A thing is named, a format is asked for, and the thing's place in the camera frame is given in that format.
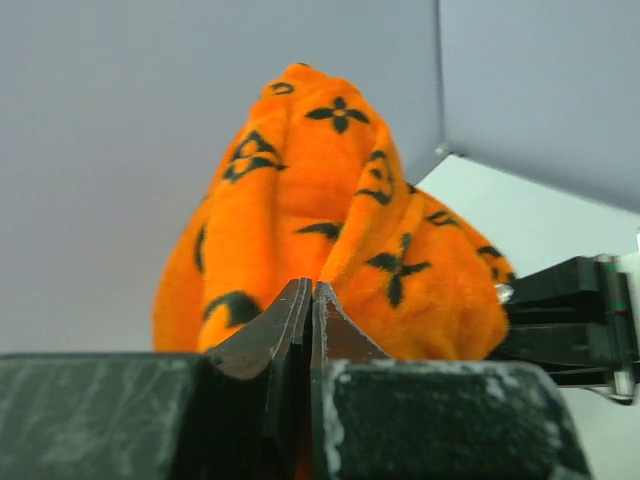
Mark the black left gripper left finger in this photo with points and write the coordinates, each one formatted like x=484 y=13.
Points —
x=260 y=385

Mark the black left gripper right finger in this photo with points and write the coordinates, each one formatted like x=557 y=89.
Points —
x=351 y=398

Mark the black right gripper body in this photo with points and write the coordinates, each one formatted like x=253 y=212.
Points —
x=617 y=347

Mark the orange patterned plush pillowcase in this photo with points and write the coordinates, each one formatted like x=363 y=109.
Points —
x=312 y=187

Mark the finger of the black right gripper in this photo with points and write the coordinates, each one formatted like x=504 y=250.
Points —
x=571 y=283
x=560 y=345

